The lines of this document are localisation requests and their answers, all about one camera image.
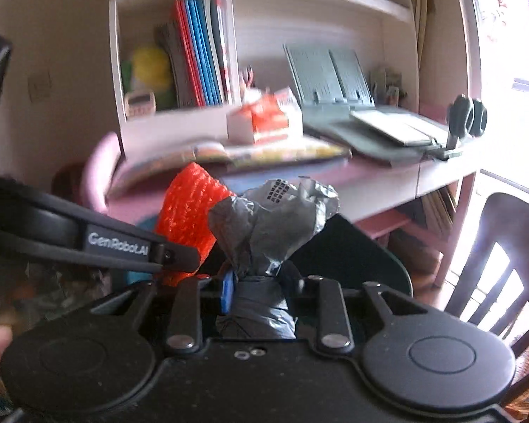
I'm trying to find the dark wooden chair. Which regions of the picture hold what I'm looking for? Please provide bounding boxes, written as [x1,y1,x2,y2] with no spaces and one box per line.
[441,191,529,408]

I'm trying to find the pink desk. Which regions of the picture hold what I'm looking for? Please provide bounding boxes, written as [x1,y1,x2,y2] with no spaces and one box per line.
[79,131,483,292]

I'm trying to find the small picture card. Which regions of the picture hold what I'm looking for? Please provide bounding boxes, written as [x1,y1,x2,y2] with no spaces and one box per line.
[370,68,402,106]

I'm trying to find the orange white tissue box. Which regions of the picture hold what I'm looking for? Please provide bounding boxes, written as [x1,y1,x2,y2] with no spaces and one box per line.
[226,87,304,144]

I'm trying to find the colourful picture book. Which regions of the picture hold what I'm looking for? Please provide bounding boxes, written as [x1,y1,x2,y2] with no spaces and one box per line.
[110,136,353,199]

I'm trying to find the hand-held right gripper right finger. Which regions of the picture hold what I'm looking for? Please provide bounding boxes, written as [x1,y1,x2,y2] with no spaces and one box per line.
[291,275,444,355]

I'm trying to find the light grey notebook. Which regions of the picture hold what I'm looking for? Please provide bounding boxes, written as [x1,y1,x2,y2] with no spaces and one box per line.
[348,108,442,147]

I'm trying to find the red mesh netting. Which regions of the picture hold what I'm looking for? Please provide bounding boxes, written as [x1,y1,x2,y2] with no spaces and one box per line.
[152,162,239,280]

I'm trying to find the yellow plush toy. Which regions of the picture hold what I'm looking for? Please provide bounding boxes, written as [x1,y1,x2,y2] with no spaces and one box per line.
[121,44,177,111]

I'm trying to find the small white calculator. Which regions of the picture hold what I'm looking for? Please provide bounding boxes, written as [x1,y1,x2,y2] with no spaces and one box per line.
[124,89,157,119]

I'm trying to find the grey plastic bag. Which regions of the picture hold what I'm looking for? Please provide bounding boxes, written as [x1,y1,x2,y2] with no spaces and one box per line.
[208,177,341,340]

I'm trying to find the grey book stand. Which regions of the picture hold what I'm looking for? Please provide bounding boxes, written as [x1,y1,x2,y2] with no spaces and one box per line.
[283,44,376,109]

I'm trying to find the row of books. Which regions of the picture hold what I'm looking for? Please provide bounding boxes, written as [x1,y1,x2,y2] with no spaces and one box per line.
[154,0,232,109]

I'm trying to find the white shelf unit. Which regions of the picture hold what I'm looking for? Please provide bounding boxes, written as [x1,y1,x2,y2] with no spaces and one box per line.
[108,0,419,159]

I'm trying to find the wall switch plate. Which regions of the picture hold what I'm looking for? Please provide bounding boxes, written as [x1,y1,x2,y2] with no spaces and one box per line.
[28,73,54,102]

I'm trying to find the black headphones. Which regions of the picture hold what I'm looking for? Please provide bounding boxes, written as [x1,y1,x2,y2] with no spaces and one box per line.
[424,94,490,160]

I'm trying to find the blue notebook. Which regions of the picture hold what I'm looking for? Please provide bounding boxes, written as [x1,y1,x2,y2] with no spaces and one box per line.
[223,170,318,195]

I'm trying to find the dark green trash bin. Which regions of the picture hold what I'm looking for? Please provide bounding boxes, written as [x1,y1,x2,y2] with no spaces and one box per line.
[123,214,413,313]

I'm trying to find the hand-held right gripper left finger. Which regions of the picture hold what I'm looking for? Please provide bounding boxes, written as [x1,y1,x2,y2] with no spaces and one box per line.
[88,271,236,355]

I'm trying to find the grey folder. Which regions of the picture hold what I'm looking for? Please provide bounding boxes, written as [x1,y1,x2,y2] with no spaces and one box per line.
[302,106,444,169]

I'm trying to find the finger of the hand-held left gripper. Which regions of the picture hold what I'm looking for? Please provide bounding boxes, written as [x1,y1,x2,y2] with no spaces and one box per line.
[160,241,202,275]

